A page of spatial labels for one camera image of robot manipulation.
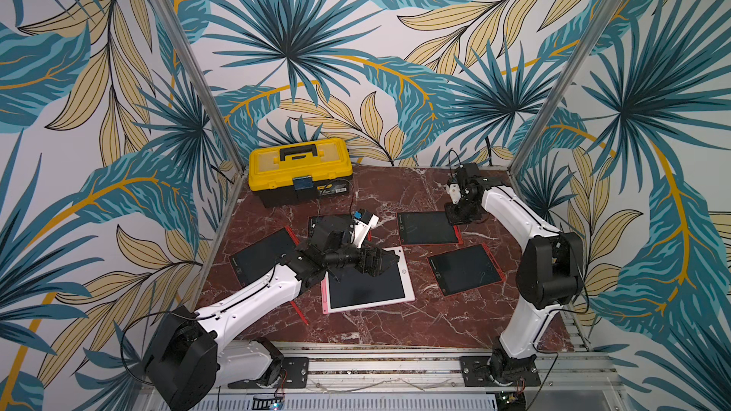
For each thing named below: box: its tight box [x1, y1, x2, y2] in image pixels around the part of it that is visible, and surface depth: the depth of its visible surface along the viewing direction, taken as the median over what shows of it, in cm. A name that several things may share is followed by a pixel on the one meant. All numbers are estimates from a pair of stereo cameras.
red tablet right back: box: [395, 211, 460, 246], surface depth 105 cm
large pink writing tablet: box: [320, 246, 416, 315], surface depth 89 cm
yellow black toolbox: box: [247, 137, 354, 209], surface depth 100 cm
